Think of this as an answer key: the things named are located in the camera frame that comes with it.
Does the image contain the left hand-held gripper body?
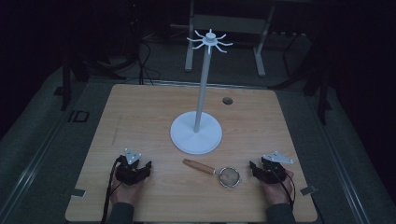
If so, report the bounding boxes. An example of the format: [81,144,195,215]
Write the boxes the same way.
[115,147,148,187]

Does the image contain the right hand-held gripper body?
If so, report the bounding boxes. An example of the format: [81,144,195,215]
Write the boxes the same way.
[257,150,294,185]

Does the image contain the metal strainer with wooden handle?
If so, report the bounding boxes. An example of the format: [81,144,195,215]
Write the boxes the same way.
[181,158,243,189]

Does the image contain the white hook stand rack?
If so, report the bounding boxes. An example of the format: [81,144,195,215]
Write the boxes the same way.
[169,28,234,156]

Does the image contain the person's right hand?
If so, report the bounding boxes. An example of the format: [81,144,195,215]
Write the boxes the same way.
[261,168,295,207]

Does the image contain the person's left hand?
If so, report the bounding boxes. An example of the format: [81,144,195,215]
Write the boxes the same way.
[109,169,145,207]

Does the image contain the dark metal stand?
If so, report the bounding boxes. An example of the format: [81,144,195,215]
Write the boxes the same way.
[269,34,332,126]

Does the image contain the black metal stand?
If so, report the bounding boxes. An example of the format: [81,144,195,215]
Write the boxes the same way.
[53,54,125,112]

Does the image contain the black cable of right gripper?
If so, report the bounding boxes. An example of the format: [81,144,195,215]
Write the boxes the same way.
[271,161,297,210]

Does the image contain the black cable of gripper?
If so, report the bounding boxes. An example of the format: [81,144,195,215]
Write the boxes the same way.
[100,154,123,224]
[271,161,297,210]

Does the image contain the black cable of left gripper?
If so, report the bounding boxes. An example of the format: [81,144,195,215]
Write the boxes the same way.
[100,154,123,224]

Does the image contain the grey metal table bracket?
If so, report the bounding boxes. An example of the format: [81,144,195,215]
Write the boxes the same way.
[299,185,318,197]
[70,188,87,199]

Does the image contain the black floor cables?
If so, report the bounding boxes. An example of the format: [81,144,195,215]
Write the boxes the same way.
[135,36,163,86]

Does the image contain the grey metal desk frame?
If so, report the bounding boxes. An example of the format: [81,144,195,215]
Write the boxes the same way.
[184,0,277,77]

